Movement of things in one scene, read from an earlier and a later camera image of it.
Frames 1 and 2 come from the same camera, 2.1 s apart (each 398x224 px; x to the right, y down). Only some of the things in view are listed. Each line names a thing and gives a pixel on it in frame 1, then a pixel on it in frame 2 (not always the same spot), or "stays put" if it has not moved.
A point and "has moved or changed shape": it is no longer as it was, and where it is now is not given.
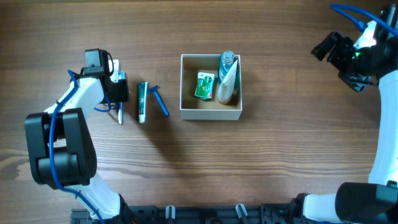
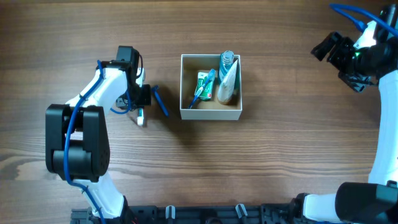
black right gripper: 343,58 stays put
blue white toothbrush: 122,76 has moved or changed shape
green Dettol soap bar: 204,86 stays put
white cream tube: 227,84 stays put
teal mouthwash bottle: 226,62 stays put
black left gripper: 119,91 to 144,95
